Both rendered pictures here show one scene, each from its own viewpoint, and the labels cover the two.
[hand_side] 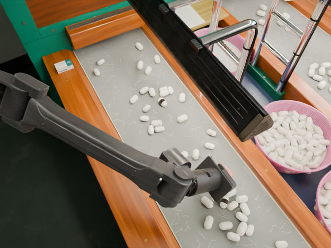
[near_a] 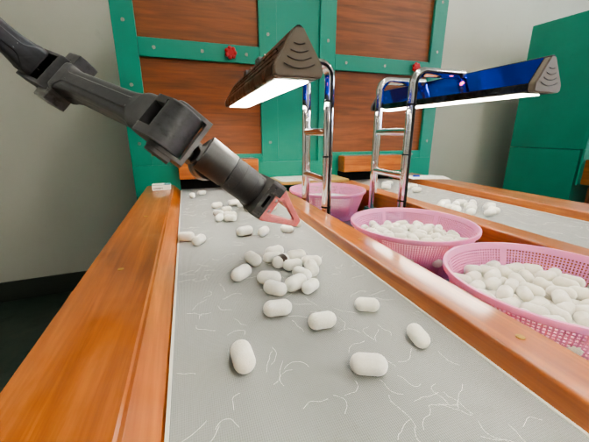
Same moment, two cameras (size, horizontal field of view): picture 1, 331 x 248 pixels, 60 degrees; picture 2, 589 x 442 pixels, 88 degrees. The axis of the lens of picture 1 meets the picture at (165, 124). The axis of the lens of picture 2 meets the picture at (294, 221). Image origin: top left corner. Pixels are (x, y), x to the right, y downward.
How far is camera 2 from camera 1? 68 cm
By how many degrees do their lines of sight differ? 41
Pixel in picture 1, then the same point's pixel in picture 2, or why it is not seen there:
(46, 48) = (153, 178)
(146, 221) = (141, 257)
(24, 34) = (137, 155)
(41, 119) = (66, 74)
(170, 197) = (157, 121)
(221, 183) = (264, 187)
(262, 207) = (345, 274)
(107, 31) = not seen: hidden behind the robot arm
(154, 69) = not seen: hidden behind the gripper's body
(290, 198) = (393, 259)
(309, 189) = not seen: hidden behind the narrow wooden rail
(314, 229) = (436, 285)
